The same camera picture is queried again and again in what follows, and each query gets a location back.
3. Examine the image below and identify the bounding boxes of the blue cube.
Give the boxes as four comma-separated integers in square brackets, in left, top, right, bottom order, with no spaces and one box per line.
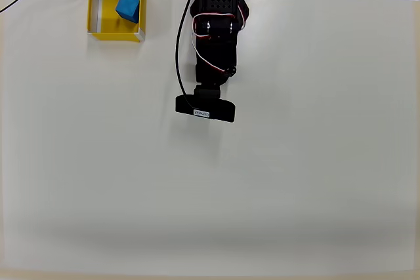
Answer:
[115,0,140,24]

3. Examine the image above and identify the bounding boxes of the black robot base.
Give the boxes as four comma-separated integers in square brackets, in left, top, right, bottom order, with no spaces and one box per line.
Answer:
[190,0,251,31]

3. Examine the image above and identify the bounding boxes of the yellow open box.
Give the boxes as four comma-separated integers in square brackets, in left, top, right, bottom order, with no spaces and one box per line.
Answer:
[87,0,147,43]

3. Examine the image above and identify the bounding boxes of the black bar webcam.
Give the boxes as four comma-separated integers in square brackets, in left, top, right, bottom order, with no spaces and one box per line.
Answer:
[175,94,236,123]

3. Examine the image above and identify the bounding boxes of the red white wrist servo wire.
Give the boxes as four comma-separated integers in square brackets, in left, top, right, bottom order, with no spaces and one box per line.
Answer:
[191,13,236,77]

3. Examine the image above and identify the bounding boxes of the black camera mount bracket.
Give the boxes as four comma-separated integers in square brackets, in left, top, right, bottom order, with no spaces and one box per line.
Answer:
[193,84,221,100]

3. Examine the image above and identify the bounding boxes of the black webcam cable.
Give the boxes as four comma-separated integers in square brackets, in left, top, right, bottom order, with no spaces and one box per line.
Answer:
[175,0,195,110]

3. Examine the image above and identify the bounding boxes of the thin black cable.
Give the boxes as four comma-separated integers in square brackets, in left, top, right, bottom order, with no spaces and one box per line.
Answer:
[0,0,89,12]

